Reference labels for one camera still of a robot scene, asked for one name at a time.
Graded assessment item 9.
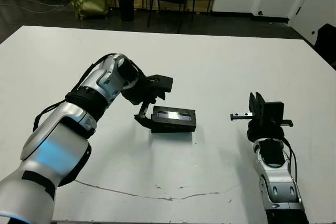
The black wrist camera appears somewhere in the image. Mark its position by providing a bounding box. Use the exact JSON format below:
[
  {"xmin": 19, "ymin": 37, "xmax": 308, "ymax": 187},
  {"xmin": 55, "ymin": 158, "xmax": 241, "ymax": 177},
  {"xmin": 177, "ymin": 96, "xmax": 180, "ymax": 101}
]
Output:
[
  {"xmin": 263, "ymin": 101, "xmax": 285, "ymax": 126},
  {"xmin": 145, "ymin": 74, "xmax": 174, "ymax": 93}
]

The black waste bin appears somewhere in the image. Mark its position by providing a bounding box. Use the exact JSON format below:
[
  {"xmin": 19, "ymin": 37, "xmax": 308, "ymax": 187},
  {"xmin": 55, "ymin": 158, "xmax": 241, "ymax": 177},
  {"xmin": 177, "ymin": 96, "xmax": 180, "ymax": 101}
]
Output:
[{"xmin": 117, "ymin": 0, "xmax": 135, "ymax": 22}]

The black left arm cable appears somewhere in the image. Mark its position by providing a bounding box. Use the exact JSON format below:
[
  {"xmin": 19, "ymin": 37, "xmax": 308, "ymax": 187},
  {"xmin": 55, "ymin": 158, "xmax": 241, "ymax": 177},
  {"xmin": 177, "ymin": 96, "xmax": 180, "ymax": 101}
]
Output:
[{"xmin": 32, "ymin": 52, "xmax": 116, "ymax": 132}]

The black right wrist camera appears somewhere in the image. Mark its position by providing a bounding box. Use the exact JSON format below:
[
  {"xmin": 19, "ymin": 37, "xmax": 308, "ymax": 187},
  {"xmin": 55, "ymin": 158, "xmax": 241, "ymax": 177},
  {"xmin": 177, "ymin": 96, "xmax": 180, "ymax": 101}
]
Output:
[{"xmin": 263, "ymin": 101, "xmax": 285, "ymax": 126}]

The black box lid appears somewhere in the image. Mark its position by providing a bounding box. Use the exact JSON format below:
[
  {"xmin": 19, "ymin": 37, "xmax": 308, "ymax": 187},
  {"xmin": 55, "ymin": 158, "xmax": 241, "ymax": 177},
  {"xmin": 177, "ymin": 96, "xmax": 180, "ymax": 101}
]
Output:
[{"xmin": 150, "ymin": 105, "xmax": 197, "ymax": 134}]

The black armchair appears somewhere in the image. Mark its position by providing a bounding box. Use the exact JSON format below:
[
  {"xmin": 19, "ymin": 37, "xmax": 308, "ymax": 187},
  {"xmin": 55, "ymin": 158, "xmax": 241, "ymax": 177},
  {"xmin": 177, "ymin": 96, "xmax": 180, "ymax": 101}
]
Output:
[{"xmin": 313, "ymin": 23, "xmax": 336, "ymax": 70}]

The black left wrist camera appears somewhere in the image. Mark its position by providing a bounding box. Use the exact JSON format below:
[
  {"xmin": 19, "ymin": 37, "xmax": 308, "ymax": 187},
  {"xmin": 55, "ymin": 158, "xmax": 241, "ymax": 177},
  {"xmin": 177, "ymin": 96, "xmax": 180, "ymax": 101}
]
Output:
[{"xmin": 145, "ymin": 74, "xmax": 174, "ymax": 93}]

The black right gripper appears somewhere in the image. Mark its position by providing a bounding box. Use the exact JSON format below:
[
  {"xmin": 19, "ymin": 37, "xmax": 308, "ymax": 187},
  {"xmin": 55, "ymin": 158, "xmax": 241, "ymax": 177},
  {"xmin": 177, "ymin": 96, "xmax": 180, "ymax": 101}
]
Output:
[{"xmin": 229, "ymin": 91, "xmax": 295, "ymax": 141}]

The white floor cable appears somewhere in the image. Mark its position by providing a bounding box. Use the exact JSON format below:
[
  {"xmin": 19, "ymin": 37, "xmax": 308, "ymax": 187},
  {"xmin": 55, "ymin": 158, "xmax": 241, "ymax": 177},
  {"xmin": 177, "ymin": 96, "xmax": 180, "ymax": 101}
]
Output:
[{"xmin": 0, "ymin": 0, "xmax": 72, "ymax": 14}]

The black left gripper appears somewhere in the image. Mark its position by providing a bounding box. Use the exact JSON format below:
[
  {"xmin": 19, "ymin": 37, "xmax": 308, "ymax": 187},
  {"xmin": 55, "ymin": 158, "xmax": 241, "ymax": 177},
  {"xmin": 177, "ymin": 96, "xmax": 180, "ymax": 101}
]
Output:
[{"xmin": 121, "ymin": 76, "xmax": 166, "ymax": 130}]

